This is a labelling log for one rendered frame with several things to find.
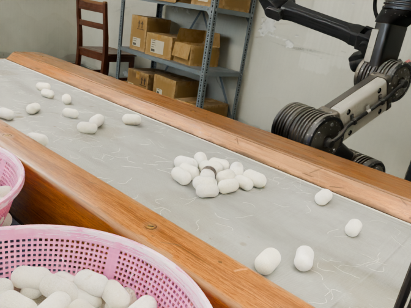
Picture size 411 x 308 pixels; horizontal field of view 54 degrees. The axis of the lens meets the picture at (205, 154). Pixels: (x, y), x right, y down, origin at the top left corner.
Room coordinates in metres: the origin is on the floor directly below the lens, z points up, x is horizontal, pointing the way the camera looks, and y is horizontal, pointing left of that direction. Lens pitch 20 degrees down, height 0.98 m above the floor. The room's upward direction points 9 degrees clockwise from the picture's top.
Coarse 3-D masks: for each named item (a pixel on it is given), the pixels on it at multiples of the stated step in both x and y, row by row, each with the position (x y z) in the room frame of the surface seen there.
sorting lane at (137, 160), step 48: (0, 96) 0.82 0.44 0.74; (96, 96) 0.94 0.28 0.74; (48, 144) 0.59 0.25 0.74; (96, 144) 0.62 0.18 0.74; (144, 144) 0.66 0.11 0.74; (192, 144) 0.70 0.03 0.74; (144, 192) 0.48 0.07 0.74; (192, 192) 0.50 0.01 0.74; (240, 192) 0.52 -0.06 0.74; (288, 192) 0.55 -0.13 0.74; (240, 240) 0.40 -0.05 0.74; (288, 240) 0.41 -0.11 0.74; (336, 240) 0.43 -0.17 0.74; (384, 240) 0.45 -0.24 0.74; (288, 288) 0.32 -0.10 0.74; (336, 288) 0.33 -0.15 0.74; (384, 288) 0.35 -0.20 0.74
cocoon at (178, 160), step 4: (180, 156) 0.57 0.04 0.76; (184, 156) 0.58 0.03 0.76; (176, 160) 0.57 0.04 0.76; (180, 160) 0.57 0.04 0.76; (184, 160) 0.57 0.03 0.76; (188, 160) 0.57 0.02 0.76; (192, 160) 0.57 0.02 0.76; (176, 164) 0.57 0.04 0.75; (192, 164) 0.56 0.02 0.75; (196, 164) 0.57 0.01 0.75
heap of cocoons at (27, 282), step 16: (16, 272) 0.28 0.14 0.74; (32, 272) 0.28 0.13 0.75; (48, 272) 0.29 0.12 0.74; (64, 272) 0.30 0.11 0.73; (80, 272) 0.29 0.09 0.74; (0, 288) 0.26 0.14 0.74; (16, 288) 0.28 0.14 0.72; (32, 288) 0.28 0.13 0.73; (48, 288) 0.27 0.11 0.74; (64, 288) 0.27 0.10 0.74; (80, 288) 0.28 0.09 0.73; (96, 288) 0.28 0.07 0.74; (112, 288) 0.28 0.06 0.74; (128, 288) 0.29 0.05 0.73; (0, 304) 0.24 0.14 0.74; (16, 304) 0.24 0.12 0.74; (32, 304) 0.25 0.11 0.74; (48, 304) 0.25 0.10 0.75; (64, 304) 0.26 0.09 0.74; (80, 304) 0.26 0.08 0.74; (96, 304) 0.28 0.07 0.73; (112, 304) 0.27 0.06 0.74; (128, 304) 0.28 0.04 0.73; (144, 304) 0.27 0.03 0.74
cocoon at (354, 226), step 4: (352, 220) 0.46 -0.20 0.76; (356, 220) 0.46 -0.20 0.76; (348, 224) 0.45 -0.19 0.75; (352, 224) 0.45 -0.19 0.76; (356, 224) 0.45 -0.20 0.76; (360, 224) 0.45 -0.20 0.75; (348, 228) 0.44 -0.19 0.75; (352, 228) 0.44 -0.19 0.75; (356, 228) 0.44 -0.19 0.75; (360, 228) 0.45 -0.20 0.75; (348, 232) 0.44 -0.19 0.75; (352, 232) 0.44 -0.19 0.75; (356, 232) 0.44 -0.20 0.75; (352, 236) 0.44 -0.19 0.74
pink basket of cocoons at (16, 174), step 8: (0, 152) 0.47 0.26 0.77; (8, 152) 0.47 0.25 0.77; (0, 160) 0.47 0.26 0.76; (8, 160) 0.46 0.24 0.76; (16, 160) 0.45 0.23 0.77; (0, 168) 0.46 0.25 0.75; (8, 168) 0.45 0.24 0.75; (16, 168) 0.44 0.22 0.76; (0, 176) 0.46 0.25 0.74; (8, 176) 0.45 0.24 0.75; (16, 176) 0.43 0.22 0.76; (24, 176) 0.41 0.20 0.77; (0, 184) 0.45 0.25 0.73; (8, 184) 0.44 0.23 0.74; (16, 184) 0.39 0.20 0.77; (16, 192) 0.37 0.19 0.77; (0, 200) 0.35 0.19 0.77; (8, 200) 0.36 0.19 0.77; (0, 208) 0.34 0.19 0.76; (8, 208) 0.38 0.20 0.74; (0, 216) 0.36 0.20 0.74; (0, 224) 0.37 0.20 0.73
